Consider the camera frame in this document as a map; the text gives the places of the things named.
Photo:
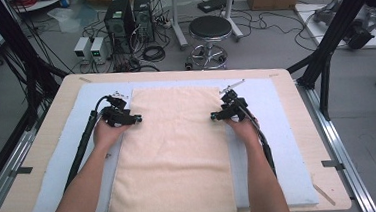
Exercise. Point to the round white table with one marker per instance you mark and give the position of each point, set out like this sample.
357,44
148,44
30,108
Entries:
42,4

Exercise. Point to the white gridded mat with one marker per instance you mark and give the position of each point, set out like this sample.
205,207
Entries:
278,129

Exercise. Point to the cream towel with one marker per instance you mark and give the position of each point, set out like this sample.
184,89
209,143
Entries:
176,153

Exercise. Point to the flat black device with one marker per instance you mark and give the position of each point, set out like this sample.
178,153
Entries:
212,4

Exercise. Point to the person's right hand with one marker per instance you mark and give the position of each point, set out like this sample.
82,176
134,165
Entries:
248,130

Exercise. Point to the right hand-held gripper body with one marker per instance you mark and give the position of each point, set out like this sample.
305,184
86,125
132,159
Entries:
234,109

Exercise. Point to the small grey crumb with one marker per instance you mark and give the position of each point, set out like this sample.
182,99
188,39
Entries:
107,155

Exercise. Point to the black round stool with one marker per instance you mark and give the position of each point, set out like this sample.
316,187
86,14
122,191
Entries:
210,27

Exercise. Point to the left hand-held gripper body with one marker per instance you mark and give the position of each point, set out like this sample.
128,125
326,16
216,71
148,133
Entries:
116,116

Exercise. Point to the slim black computer tower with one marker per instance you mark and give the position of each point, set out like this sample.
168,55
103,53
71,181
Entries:
143,17

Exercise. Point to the clear plastic bag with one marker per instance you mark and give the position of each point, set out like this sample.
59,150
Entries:
69,19

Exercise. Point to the aluminium rail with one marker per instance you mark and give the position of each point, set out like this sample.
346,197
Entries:
355,181
1,189

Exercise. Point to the person's left hand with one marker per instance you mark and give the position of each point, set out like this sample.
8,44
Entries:
108,135

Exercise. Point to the large black computer tower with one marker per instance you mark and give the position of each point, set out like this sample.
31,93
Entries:
118,20

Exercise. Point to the black metal frame post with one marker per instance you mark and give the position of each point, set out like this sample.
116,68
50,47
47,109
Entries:
337,25
14,41

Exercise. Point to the white stand leg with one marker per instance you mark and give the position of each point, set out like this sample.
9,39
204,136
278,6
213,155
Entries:
230,9
177,20

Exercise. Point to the grey machine part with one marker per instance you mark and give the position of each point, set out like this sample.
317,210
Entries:
360,23

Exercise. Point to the thin wooden strip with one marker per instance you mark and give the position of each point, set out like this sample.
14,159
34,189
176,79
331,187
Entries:
324,195

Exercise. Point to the white power supply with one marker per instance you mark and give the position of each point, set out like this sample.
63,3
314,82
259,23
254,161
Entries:
98,50
81,48

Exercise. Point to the white floor board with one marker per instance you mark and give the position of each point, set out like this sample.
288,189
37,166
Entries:
314,27

